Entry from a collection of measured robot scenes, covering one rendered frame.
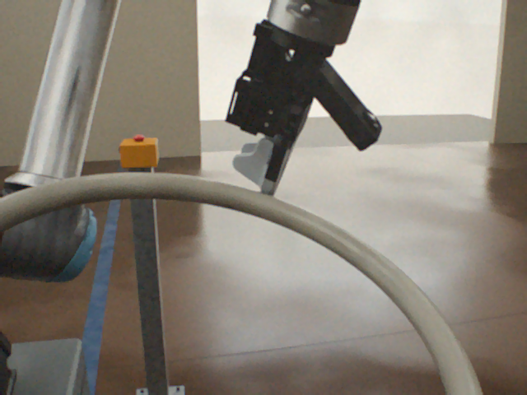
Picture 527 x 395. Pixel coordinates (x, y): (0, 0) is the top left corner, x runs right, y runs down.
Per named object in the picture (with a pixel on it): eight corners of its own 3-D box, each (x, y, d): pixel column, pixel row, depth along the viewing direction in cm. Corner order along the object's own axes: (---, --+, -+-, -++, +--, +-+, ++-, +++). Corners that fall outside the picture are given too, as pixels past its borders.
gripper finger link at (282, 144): (268, 165, 63) (291, 101, 58) (282, 171, 63) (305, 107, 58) (258, 182, 59) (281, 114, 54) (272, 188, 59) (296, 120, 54)
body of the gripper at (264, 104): (242, 107, 64) (269, 13, 58) (307, 132, 63) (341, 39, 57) (221, 127, 58) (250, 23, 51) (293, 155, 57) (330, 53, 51)
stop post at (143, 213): (184, 387, 217) (169, 133, 186) (184, 418, 198) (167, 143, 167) (137, 390, 214) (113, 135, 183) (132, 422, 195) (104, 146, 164)
